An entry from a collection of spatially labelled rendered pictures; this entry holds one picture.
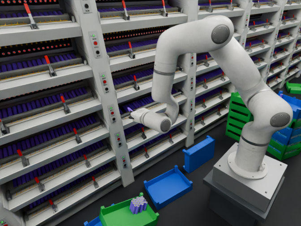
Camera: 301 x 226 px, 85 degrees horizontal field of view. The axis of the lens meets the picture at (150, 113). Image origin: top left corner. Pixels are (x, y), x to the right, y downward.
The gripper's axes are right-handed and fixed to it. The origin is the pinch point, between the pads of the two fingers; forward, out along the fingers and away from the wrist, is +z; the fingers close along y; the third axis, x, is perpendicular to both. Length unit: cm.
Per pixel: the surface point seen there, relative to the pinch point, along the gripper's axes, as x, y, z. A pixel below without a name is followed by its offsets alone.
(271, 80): 42, -237, 20
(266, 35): -23, -194, 11
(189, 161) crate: 52, -32, -9
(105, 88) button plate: -18.9, 11.9, 3.0
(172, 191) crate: 65, -10, -10
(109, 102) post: -10.0, 11.5, 4.7
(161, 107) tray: 7.9, -27.3, 9.2
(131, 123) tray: 9.6, -0.4, 8.3
